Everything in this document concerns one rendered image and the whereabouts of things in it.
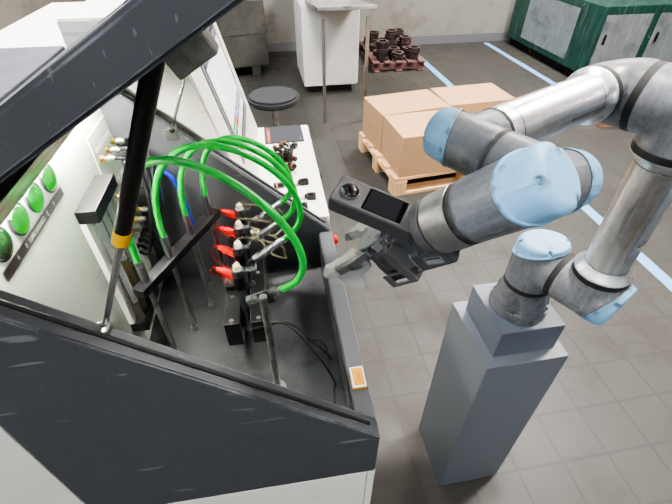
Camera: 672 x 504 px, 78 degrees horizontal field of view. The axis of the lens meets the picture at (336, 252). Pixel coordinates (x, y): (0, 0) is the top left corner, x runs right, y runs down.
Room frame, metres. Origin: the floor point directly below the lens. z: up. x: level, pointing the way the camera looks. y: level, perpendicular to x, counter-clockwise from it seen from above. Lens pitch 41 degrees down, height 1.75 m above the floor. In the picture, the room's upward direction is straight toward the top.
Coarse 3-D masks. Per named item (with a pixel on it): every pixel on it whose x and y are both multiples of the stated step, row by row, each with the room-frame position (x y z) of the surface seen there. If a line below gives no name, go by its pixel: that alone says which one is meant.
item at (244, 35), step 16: (256, 0) 5.47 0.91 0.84; (224, 16) 5.33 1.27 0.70; (240, 16) 5.39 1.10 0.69; (256, 16) 5.46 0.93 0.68; (224, 32) 5.31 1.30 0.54; (240, 32) 5.38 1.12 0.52; (256, 32) 5.44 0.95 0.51; (240, 48) 5.37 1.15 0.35; (256, 48) 5.44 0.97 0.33; (240, 64) 5.36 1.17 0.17; (256, 64) 5.43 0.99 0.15
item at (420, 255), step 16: (416, 208) 0.40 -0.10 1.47; (416, 224) 0.39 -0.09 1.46; (368, 240) 0.43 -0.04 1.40; (384, 240) 0.42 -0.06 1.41; (400, 240) 0.41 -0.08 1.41; (416, 240) 0.38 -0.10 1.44; (384, 256) 0.41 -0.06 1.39; (400, 256) 0.41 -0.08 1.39; (416, 256) 0.41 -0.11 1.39; (432, 256) 0.39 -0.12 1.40; (448, 256) 0.38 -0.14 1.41; (384, 272) 0.43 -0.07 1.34; (400, 272) 0.40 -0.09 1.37; (416, 272) 0.40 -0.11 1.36
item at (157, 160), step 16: (160, 160) 0.61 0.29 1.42; (176, 160) 0.60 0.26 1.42; (192, 160) 0.60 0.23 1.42; (224, 176) 0.58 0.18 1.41; (240, 192) 0.57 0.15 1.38; (272, 208) 0.57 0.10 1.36; (288, 224) 0.56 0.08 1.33; (304, 256) 0.55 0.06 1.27; (304, 272) 0.55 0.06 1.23; (288, 288) 0.55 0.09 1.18
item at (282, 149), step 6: (282, 144) 1.48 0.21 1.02; (288, 144) 1.53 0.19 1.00; (294, 144) 1.52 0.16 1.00; (276, 150) 1.48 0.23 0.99; (282, 150) 1.46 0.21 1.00; (288, 150) 1.44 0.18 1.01; (282, 156) 1.39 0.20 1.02; (288, 156) 1.39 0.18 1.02; (294, 156) 1.42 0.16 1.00; (288, 162) 1.36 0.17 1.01; (294, 168) 1.33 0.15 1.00
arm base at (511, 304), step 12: (504, 276) 0.78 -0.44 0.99; (492, 288) 0.80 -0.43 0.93; (504, 288) 0.76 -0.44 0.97; (492, 300) 0.76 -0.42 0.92; (504, 300) 0.73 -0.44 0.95; (516, 300) 0.72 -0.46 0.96; (528, 300) 0.71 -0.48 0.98; (540, 300) 0.71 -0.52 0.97; (504, 312) 0.72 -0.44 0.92; (516, 312) 0.71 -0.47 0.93; (528, 312) 0.70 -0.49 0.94; (540, 312) 0.70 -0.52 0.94; (528, 324) 0.69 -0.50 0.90
